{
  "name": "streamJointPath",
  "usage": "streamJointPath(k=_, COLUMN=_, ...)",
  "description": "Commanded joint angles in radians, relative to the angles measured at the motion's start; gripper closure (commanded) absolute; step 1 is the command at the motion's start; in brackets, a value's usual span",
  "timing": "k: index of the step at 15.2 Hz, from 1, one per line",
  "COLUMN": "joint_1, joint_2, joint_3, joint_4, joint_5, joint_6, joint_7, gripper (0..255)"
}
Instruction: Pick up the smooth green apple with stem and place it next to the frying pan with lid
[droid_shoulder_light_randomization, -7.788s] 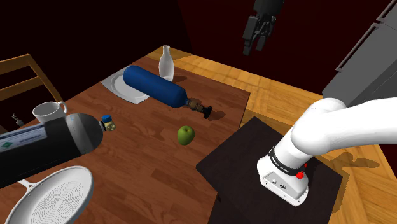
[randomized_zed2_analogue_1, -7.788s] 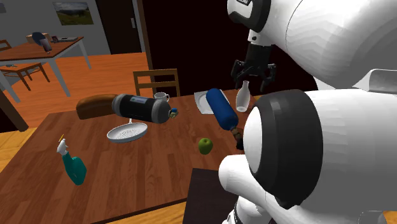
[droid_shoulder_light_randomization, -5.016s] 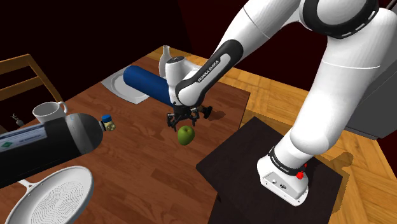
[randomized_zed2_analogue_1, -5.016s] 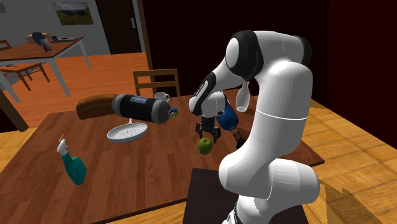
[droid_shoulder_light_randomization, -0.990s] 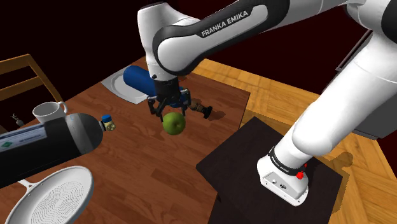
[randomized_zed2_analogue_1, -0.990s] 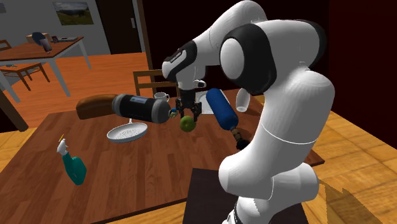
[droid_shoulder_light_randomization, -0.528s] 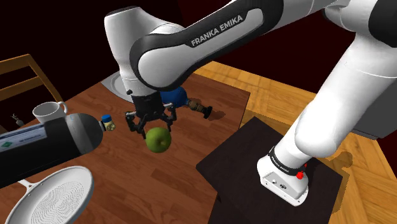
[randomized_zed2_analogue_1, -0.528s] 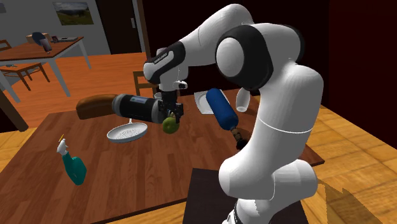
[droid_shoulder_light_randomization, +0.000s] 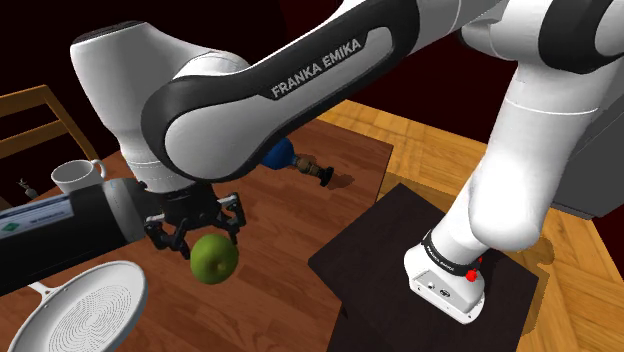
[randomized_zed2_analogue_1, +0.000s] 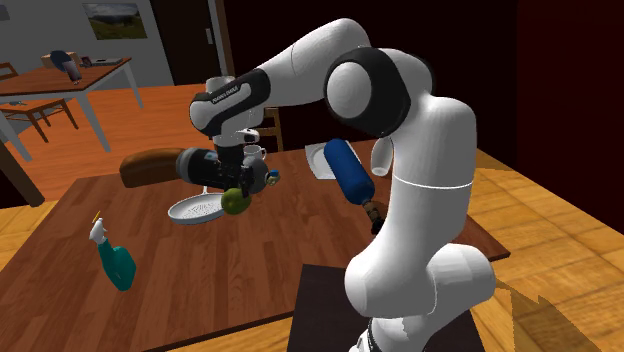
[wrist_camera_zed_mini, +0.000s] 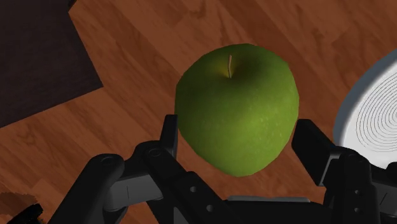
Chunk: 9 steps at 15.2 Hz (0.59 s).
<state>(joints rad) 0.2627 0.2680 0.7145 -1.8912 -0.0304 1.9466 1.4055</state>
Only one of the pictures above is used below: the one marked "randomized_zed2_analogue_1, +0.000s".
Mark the blue bottle with cork neck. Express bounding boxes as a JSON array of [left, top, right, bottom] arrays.
[[323, 138, 387, 236]]

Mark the dark robot stand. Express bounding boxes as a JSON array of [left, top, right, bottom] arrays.
[[286, 264, 487, 352]]

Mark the brown bread loaf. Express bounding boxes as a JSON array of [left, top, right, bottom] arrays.
[[119, 147, 188, 189]]

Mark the brown wooden table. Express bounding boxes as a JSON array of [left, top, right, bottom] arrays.
[[0, 138, 512, 352]]

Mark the wooden chair with slatted back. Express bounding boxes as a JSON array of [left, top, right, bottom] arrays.
[[255, 106, 285, 153]]

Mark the white square plate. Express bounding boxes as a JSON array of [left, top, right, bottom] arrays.
[[304, 142, 363, 182]]

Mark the dark door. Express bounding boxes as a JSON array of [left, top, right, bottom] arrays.
[[149, 0, 236, 87]]

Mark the white mug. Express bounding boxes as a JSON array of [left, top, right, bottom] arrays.
[[242, 144, 268, 163]]

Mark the white cup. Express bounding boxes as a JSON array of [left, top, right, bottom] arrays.
[[369, 136, 394, 177]]

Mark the teal spray bottle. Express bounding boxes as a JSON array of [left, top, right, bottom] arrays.
[[88, 210, 138, 293]]

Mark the white-legged wooden side table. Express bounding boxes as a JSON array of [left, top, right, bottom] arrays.
[[0, 49, 145, 163]]

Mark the landscape wall picture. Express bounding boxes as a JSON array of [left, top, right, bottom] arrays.
[[81, 2, 149, 42]]

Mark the green apple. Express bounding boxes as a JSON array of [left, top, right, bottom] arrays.
[[221, 187, 253, 216]]

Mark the black and grey cylinder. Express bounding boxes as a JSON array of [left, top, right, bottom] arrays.
[[175, 147, 282, 194]]

